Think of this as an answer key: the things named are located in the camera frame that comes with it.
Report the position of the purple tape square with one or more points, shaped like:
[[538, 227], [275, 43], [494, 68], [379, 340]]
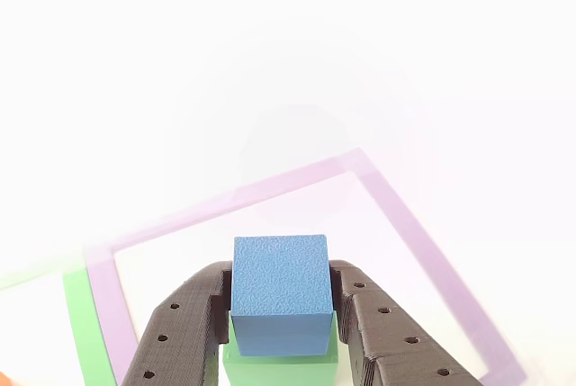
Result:
[[405, 224]]

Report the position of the green cube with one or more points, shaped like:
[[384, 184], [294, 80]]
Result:
[[279, 370]]

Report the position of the small blue cube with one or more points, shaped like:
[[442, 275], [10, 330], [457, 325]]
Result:
[[281, 278]]

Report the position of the green tape square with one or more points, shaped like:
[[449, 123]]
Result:
[[85, 336]]

